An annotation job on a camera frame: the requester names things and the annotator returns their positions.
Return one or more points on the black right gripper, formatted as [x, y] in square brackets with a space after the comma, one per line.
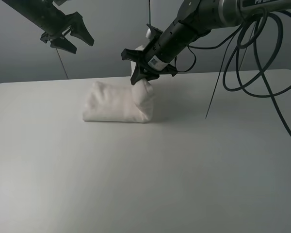
[156, 57]

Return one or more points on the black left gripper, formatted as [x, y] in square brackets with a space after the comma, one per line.
[54, 27]

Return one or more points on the white towel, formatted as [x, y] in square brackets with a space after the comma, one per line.
[116, 103]

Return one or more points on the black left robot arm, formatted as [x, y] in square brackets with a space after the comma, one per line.
[33, 9]

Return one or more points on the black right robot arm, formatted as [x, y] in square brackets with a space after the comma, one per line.
[195, 19]

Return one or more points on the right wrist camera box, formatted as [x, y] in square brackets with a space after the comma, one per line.
[149, 34]

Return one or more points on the thin black cable tie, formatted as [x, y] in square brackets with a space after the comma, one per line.
[229, 40]

